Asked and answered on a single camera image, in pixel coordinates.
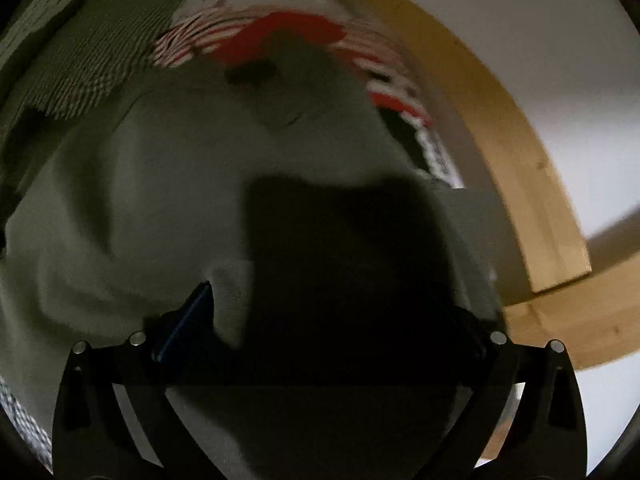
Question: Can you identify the black white checkered bedsheet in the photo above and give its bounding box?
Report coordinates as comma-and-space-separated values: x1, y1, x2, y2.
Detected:
1, 0, 206, 479

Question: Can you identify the dark green printed cloth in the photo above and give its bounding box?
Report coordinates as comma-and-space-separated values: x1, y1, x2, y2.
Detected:
378, 107, 465, 188

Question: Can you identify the red white striped cloth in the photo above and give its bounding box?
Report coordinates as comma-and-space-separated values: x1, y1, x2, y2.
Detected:
152, 1, 434, 129

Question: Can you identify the grey PCMY zip hoodie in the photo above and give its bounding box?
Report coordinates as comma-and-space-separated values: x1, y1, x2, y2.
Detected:
1, 32, 501, 479

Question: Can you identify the wooden bunk bed frame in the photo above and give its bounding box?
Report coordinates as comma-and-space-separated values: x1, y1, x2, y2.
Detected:
314, 0, 640, 461

